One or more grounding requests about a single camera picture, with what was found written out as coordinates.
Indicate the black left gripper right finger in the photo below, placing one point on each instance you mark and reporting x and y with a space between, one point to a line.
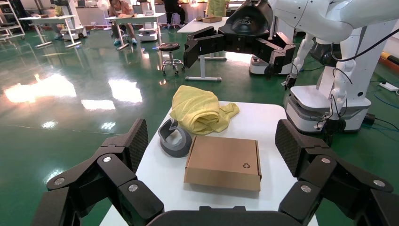
336 187

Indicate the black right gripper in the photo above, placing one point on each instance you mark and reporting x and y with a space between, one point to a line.
249 18

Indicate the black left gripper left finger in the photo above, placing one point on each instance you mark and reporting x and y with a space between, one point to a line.
93 187

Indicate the white idle robot arm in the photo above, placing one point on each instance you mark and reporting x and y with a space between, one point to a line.
304 53
341 84

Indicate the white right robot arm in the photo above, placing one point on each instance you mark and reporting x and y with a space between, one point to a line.
327 15

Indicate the small brown cardboard box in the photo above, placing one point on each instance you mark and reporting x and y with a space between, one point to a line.
221 159

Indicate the flat open cardboard tray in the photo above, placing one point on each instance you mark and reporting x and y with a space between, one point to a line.
212 19

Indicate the person in yellow coat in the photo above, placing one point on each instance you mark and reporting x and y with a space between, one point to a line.
216 7

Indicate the white desk with white legs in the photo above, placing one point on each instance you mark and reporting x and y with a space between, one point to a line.
46 19
156 15
193 26

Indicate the black idle robot gripper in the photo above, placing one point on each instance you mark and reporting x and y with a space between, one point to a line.
290 81
333 128

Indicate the black stool with chrome legs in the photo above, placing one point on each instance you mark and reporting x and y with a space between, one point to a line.
169 46

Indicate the yellow cloth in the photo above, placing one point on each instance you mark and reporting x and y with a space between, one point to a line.
199 109

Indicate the black power adapter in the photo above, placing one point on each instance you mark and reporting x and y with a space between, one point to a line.
370 119

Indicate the person in black clothes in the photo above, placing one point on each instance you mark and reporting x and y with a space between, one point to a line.
173 6

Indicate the white power strip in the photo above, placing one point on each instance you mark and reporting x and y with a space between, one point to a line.
389 86

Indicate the seated person in brown top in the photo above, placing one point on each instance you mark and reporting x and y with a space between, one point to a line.
120 7

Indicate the yellow and black floor barrier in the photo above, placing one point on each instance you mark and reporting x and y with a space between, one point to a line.
391 59

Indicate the white standing fan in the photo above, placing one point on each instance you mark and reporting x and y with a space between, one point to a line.
103 4

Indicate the person in pale yellow top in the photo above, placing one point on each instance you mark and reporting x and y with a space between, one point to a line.
58 12

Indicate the metal shelf rack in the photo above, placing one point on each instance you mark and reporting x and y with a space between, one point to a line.
12 26

